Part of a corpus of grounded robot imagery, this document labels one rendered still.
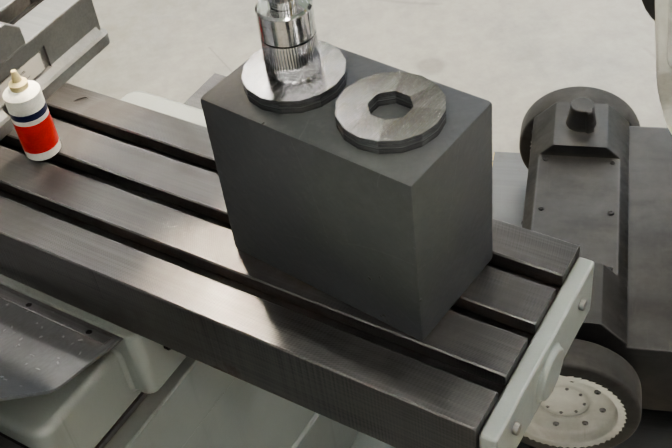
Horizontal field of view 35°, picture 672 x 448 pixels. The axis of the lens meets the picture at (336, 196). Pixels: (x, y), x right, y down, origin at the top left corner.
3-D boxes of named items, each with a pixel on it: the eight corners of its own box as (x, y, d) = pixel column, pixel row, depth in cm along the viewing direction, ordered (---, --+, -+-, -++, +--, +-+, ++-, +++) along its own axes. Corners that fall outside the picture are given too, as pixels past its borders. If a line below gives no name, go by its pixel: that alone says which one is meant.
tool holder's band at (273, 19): (244, 21, 85) (242, 11, 85) (277, -8, 88) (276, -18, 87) (292, 35, 83) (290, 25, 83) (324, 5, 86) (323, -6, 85)
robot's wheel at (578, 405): (634, 432, 148) (648, 342, 134) (634, 463, 144) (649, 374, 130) (491, 417, 152) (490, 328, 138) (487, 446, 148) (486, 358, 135)
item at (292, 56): (255, 76, 89) (244, 21, 85) (286, 46, 92) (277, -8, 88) (301, 91, 87) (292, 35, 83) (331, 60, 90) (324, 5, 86)
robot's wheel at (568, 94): (635, 177, 185) (646, 87, 171) (635, 197, 181) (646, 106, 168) (520, 171, 189) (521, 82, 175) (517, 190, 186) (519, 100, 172)
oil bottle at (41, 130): (42, 134, 119) (12, 55, 112) (69, 144, 118) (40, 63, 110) (18, 156, 117) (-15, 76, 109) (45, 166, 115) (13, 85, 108)
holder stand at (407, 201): (310, 177, 109) (284, 14, 96) (494, 257, 98) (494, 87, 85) (234, 249, 103) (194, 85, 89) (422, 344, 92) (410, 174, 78)
